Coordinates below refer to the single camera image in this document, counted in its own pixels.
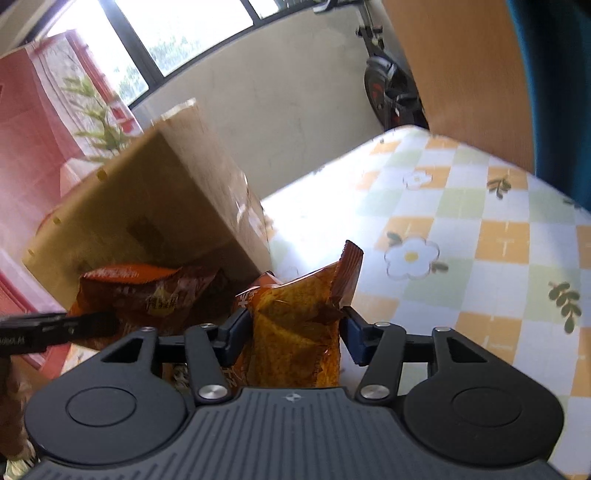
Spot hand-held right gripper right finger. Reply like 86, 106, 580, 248
341, 305, 493, 402

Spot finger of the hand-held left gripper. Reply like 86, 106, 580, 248
65, 311, 117, 348

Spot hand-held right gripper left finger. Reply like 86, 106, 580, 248
98, 307, 253, 407

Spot dark orange snack packet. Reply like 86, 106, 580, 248
68, 263, 232, 352

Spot brown cardboard box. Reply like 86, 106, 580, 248
22, 99, 273, 311

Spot checkered floral tablecloth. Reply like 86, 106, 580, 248
262, 124, 591, 480

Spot red printed backdrop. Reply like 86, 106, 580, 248
0, 28, 145, 372

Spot black exercise bike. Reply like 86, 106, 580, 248
313, 0, 428, 133

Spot black framed window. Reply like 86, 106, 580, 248
46, 0, 368, 108

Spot blue cloth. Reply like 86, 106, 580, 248
505, 0, 591, 209

